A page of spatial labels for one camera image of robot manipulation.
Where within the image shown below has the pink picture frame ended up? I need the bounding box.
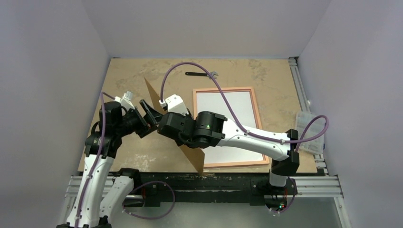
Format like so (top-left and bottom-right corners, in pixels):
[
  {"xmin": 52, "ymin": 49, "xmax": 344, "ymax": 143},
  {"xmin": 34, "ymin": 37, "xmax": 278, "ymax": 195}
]
[{"xmin": 193, "ymin": 87, "xmax": 270, "ymax": 169}]

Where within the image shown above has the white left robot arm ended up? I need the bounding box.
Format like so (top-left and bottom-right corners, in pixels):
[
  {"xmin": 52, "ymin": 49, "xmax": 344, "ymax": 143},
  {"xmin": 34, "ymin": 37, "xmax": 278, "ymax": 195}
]
[{"xmin": 59, "ymin": 100, "xmax": 163, "ymax": 228}]

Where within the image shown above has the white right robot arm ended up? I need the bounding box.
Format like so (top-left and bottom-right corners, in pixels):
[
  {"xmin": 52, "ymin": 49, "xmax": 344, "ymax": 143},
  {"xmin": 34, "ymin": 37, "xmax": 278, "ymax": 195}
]
[{"xmin": 157, "ymin": 111, "xmax": 299, "ymax": 193}]

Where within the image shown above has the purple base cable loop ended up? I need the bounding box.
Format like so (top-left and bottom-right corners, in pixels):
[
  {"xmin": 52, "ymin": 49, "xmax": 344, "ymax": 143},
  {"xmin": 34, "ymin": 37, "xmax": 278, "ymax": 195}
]
[{"xmin": 122, "ymin": 180, "xmax": 176, "ymax": 220}]

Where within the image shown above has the glossy printed photo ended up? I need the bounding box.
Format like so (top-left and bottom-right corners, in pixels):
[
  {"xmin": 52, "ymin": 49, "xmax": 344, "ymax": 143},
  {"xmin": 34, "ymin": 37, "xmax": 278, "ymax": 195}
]
[{"xmin": 195, "ymin": 91, "xmax": 266, "ymax": 165}]

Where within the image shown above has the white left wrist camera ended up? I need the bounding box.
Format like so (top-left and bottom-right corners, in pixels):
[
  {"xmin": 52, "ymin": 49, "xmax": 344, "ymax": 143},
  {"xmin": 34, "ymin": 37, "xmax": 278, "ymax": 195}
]
[{"xmin": 114, "ymin": 91, "xmax": 136, "ymax": 111}]

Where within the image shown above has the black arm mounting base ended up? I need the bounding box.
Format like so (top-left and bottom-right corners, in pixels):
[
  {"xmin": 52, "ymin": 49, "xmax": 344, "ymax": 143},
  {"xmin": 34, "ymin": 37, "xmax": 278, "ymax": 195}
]
[{"xmin": 114, "ymin": 168, "xmax": 293, "ymax": 211}]

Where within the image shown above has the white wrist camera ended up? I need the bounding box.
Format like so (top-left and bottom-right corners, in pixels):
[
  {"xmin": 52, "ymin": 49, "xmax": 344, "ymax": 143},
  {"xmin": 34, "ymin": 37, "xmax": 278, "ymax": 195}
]
[
  {"xmin": 114, "ymin": 91, "xmax": 136, "ymax": 111},
  {"xmin": 159, "ymin": 94, "xmax": 190, "ymax": 116}
]

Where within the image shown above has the aluminium rail frame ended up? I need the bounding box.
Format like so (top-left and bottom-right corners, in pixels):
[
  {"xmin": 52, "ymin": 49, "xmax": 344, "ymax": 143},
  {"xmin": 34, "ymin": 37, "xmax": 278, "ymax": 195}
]
[{"xmin": 58, "ymin": 57, "xmax": 352, "ymax": 228}]

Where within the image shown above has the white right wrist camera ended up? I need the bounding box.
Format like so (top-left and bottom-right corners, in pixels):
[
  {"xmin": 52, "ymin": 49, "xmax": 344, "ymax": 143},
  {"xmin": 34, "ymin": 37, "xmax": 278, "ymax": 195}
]
[{"xmin": 159, "ymin": 94, "xmax": 190, "ymax": 116}]

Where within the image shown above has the clear plastic parts box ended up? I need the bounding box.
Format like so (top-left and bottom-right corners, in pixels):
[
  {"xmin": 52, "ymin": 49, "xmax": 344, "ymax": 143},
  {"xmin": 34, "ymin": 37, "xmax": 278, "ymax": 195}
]
[{"xmin": 295, "ymin": 111, "xmax": 326, "ymax": 155}]

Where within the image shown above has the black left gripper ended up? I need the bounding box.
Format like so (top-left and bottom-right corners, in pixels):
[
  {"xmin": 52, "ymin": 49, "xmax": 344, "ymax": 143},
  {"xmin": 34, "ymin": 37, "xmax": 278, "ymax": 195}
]
[{"xmin": 116, "ymin": 100, "xmax": 162, "ymax": 137}]

